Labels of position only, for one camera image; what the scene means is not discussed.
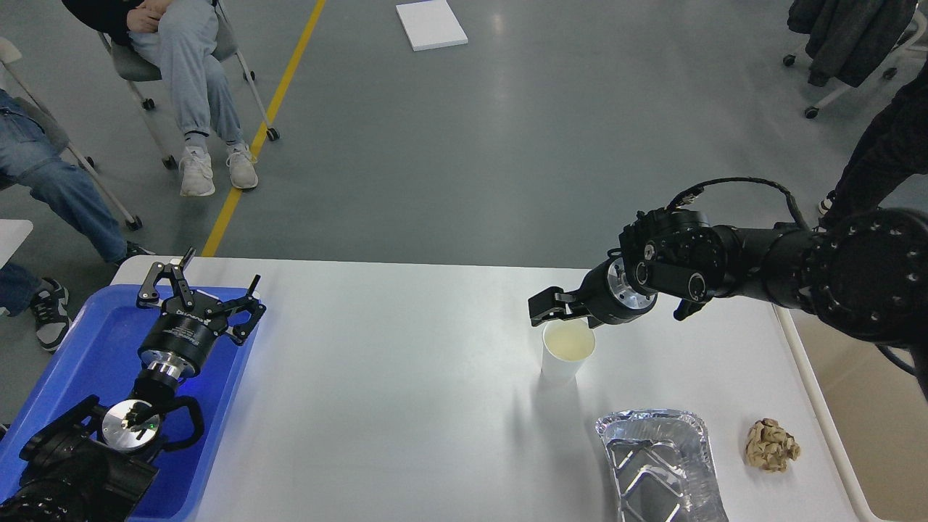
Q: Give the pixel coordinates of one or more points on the crumpled brown paper ball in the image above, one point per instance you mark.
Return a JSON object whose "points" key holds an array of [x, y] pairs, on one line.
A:
{"points": [[769, 447]]}

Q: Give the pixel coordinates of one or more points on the seated person light jeans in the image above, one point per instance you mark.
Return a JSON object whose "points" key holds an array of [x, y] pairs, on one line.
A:
{"points": [[179, 38]]}

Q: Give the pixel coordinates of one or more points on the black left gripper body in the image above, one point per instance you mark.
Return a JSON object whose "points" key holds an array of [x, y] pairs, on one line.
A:
{"points": [[183, 339]]}

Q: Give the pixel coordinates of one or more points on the beige plastic bin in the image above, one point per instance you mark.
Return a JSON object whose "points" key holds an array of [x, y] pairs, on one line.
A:
{"points": [[872, 415]]}

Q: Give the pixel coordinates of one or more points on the white paper cup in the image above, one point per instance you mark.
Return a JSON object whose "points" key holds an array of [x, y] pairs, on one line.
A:
{"points": [[567, 345]]}

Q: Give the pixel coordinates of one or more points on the white side table corner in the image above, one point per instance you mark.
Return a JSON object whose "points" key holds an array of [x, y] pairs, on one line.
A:
{"points": [[13, 233]]}

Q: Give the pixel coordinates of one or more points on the seated person blue jeans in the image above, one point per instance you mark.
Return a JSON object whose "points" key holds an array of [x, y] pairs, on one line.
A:
{"points": [[29, 160]]}

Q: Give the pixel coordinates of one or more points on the blue plastic tray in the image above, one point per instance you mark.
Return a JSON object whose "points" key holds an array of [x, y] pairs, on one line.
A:
{"points": [[99, 356]]}

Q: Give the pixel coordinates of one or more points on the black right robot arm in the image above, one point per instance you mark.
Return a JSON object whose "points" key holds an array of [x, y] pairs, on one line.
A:
{"points": [[865, 277]]}

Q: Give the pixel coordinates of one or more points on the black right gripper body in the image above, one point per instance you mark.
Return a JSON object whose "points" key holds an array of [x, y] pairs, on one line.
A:
{"points": [[606, 297]]}

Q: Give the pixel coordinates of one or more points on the aluminium foil tray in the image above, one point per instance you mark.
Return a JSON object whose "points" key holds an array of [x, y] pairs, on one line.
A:
{"points": [[661, 465]]}

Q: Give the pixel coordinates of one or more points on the chair with dark jacket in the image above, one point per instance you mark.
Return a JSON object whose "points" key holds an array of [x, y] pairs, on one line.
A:
{"points": [[850, 40]]}

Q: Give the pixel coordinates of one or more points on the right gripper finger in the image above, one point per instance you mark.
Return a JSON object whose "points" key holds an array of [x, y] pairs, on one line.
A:
{"points": [[554, 303]]}

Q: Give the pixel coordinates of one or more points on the person black pants sneakers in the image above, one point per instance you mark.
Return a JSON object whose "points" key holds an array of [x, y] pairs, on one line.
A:
{"points": [[891, 150]]}

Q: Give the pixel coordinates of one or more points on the white folding chair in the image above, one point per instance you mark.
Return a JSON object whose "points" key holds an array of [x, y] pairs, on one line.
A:
{"points": [[57, 136]]}

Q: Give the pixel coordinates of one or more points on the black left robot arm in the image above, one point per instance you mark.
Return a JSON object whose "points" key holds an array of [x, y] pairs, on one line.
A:
{"points": [[125, 422]]}

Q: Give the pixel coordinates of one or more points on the white flat box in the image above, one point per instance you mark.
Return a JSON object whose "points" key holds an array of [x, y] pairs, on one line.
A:
{"points": [[430, 25]]}

